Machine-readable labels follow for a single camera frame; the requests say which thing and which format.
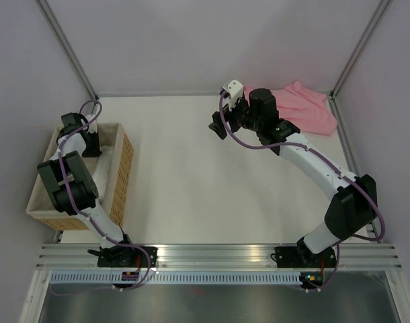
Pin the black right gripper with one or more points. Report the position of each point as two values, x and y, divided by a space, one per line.
228 114

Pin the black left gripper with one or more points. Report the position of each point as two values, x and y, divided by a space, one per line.
96 152

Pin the white t shirt robot print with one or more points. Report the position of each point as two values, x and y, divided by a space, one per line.
101 172

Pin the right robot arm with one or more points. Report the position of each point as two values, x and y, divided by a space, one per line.
352 198

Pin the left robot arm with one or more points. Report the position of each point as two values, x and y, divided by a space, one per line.
72 190

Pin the pink t shirt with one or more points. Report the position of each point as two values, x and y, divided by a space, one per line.
305 108

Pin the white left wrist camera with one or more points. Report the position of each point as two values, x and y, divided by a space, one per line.
92 127

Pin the right aluminium frame post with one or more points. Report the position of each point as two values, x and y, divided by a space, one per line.
374 21

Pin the aluminium frame post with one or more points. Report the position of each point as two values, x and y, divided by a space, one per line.
58 32
374 21

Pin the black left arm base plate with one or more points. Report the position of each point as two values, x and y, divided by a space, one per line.
120 257

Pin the aluminium mounting rail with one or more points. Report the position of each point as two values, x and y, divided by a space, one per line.
221 257

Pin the slotted grey cable duct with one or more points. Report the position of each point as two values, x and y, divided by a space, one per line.
178 278

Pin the left aluminium frame post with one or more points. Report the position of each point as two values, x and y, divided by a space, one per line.
58 32

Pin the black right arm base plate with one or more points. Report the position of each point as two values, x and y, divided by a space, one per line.
295 257

